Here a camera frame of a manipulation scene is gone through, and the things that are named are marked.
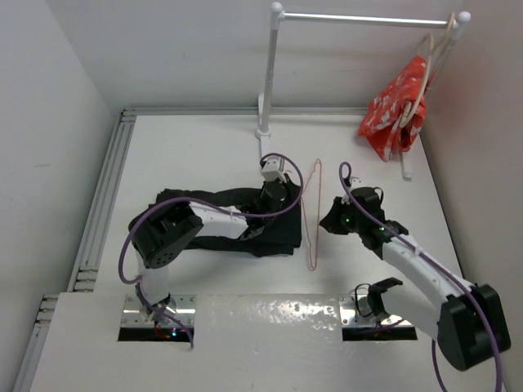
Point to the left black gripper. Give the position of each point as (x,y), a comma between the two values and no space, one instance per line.
(285,184)

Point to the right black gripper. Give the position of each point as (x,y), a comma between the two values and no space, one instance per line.
(329,221)

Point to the pink wire hanger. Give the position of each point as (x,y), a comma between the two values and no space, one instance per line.
(313,243)

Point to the black trousers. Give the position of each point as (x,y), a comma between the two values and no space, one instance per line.
(280,235)

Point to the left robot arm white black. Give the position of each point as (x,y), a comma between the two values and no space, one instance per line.
(163,231)

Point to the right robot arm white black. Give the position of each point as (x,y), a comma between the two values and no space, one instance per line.
(466,320)

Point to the red patterned cloth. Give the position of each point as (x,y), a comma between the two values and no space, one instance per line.
(381,125)

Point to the white clothes rack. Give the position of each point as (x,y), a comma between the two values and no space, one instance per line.
(438,54)

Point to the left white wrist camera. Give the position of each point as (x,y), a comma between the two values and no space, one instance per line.
(273,169)

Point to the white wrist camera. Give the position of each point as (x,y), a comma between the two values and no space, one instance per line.
(273,169)
(352,182)

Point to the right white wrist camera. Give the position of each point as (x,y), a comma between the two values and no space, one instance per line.
(352,182)

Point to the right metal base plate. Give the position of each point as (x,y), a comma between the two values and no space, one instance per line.
(355,312)

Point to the metal base plate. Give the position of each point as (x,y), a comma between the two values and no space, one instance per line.
(355,312)
(135,314)

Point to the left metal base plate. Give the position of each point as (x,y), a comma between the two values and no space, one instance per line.
(135,314)

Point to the aluminium frame rail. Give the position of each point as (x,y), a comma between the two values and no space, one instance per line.
(260,324)

